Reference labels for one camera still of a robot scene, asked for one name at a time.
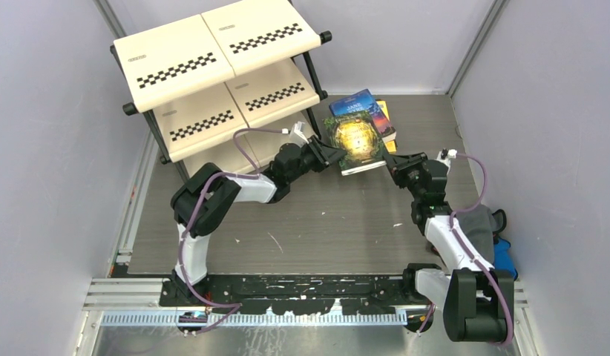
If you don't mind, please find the green gold cover book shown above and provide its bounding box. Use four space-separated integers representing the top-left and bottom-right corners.
323 111 387 176

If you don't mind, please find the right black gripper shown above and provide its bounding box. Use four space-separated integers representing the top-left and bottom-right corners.
384 152 427 202

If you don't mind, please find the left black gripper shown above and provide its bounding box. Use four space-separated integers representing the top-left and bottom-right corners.
287 136 346 184

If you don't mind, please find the blue cloth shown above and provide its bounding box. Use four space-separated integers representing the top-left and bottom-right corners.
493 237 519 280

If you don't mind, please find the cream three-tier shelf rack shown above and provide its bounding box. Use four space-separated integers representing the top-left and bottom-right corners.
110 1 332 179

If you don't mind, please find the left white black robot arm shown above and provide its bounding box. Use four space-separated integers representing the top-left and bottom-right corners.
171 136 347 306

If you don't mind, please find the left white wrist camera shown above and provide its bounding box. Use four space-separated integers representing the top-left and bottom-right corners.
281 121 309 147

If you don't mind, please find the yellow book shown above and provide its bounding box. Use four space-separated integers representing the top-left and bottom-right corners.
375 99 398 154

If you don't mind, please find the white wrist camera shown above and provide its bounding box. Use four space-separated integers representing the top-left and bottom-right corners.
436 148 458 171
281 121 309 147

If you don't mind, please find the aluminium rail frame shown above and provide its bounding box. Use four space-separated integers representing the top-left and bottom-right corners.
75 274 535 355

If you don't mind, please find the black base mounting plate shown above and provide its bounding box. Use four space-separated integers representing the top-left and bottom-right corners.
159 274 435 332

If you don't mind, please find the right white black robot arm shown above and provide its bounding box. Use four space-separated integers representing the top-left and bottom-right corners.
384 148 515 346

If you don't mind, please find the grey cloth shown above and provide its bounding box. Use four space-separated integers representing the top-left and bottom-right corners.
456 204 507 264

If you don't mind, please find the blue Jane Eyre book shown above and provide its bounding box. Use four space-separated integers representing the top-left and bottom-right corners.
329 89 387 142

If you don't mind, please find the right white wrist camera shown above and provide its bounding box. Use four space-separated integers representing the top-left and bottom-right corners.
436 148 458 171

